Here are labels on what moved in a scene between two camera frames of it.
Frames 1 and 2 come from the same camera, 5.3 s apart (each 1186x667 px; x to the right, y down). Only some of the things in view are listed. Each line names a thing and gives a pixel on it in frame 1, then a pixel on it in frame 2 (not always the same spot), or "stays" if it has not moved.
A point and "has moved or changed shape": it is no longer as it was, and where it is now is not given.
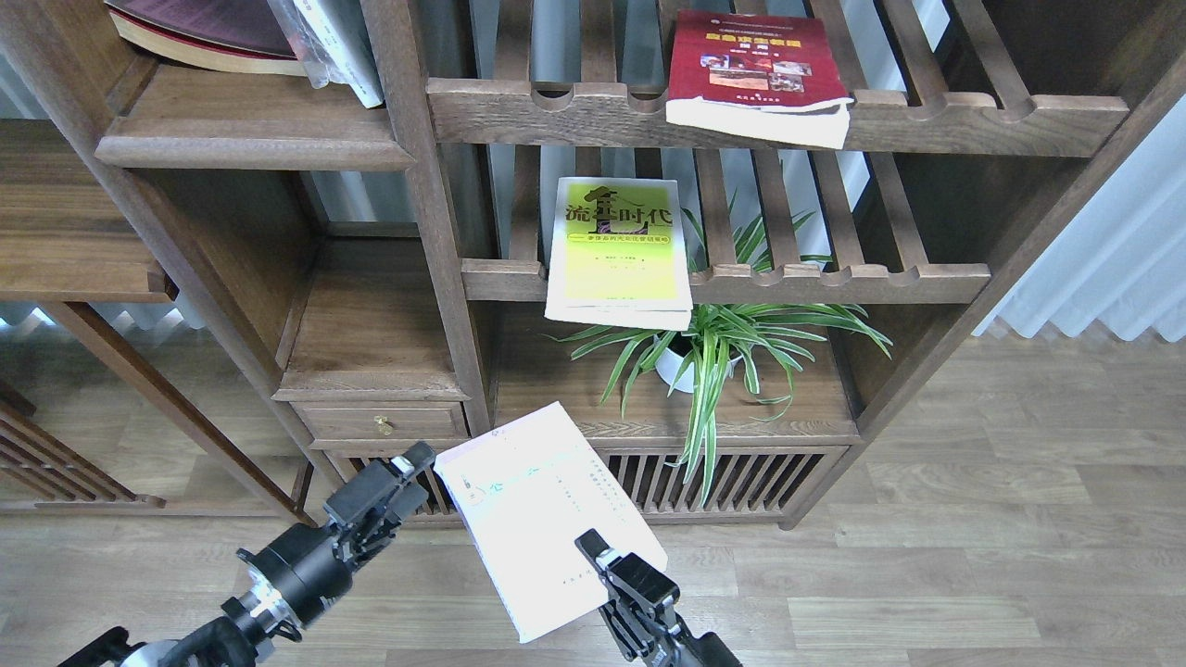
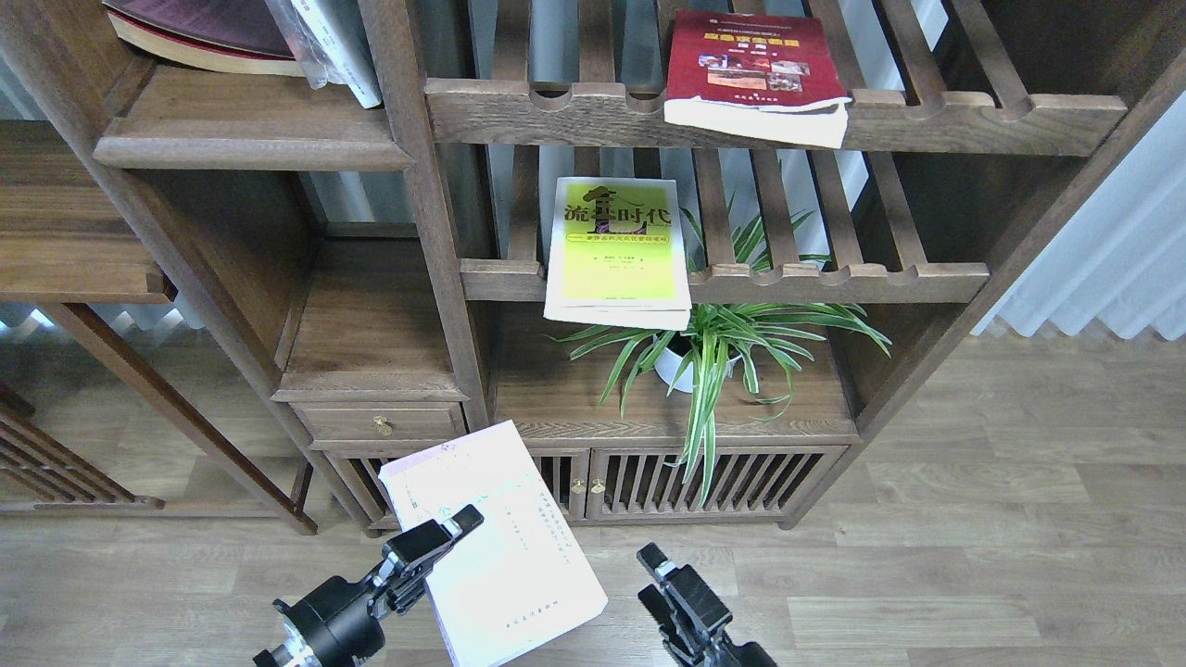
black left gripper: x=307 y=569 to x=334 y=622
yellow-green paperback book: x=618 y=257 stays
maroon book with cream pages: x=236 y=35 stays
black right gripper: x=649 y=638 to x=688 y=588
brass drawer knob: x=384 y=425 stays
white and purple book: x=527 y=492 has moved or changed shape
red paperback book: x=762 y=78 stays
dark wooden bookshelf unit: x=728 y=236 stays
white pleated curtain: x=1122 y=264 stays
